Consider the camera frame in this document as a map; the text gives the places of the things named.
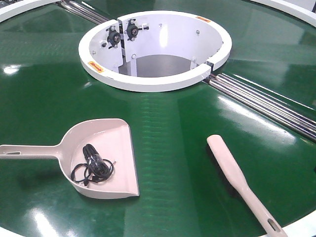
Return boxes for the pink plastic dustpan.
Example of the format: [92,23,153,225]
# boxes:
[0,118,139,199]

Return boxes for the black cable bundle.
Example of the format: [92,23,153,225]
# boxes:
[70,144,118,186]

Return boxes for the pink hand broom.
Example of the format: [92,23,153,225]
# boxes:
[207,135,287,237]

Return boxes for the right steel roller strip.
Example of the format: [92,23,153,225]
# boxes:
[204,74,316,142]

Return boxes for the steel roller strip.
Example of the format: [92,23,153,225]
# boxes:
[56,0,109,25]
[204,74,316,142]

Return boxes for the rear steel roller strip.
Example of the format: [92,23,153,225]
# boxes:
[56,0,109,25]

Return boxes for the white outer rim right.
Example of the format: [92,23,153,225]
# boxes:
[253,0,316,27]

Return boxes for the white rim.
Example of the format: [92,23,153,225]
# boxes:
[253,0,316,27]
[0,0,57,22]
[256,214,316,237]

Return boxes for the white outer rim left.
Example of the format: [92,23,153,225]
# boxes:
[0,0,57,22]

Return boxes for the white outer rim front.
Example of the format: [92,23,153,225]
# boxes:
[256,214,316,237]

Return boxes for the white central conveyor ring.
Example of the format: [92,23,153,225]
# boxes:
[78,10,233,93]

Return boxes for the right black bearing mount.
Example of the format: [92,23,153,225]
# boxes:
[125,19,149,41]

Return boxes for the black bearing mount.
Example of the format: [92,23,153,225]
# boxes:
[107,26,121,48]
[125,19,149,41]

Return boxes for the left black bearing mount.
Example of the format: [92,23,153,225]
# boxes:
[107,26,121,48]

